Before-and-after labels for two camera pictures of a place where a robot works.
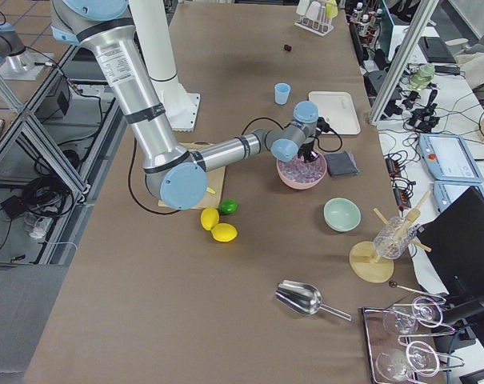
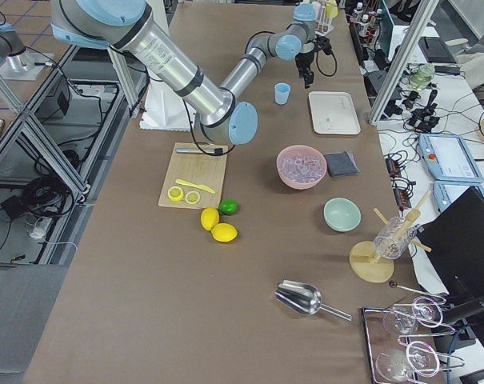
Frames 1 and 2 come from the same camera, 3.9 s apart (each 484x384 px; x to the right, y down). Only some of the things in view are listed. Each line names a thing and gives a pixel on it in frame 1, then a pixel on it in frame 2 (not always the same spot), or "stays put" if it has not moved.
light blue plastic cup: (282, 92) stays put
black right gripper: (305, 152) → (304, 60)
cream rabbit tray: (338, 112) stays put
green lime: (228, 206) stays put
